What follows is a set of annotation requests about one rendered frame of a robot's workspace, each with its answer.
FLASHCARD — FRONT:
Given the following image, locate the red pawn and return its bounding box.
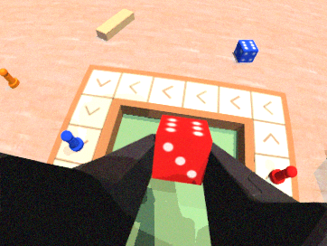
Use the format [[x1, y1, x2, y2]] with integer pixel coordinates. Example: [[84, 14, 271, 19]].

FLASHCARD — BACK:
[[269, 166, 297, 185]]

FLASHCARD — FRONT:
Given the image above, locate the blue pawn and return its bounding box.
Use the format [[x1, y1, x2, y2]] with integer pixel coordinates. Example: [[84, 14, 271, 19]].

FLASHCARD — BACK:
[[61, 130, 84, 152]]

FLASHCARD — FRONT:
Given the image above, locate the blue die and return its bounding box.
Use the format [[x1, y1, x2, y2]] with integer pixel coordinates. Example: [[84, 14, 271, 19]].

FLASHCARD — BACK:
[[235, 40, 259, 62]]

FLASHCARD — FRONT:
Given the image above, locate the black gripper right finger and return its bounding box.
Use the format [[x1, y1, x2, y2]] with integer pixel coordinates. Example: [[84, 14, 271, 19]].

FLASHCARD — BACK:
[[202, 142, 327, 246]]

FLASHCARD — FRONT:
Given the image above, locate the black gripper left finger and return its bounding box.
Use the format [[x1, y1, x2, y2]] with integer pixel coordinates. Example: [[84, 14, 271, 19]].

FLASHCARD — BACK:
[[0, 133, 156, 246]]

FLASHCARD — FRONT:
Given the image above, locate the red die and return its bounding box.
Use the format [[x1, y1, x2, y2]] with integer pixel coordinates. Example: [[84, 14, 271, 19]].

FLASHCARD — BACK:
[[152, 115, 211, 185]]

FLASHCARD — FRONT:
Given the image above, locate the orange pawn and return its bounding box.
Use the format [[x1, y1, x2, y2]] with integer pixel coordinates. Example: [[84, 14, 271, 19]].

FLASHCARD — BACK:
[[0, 69, 19, 88]]

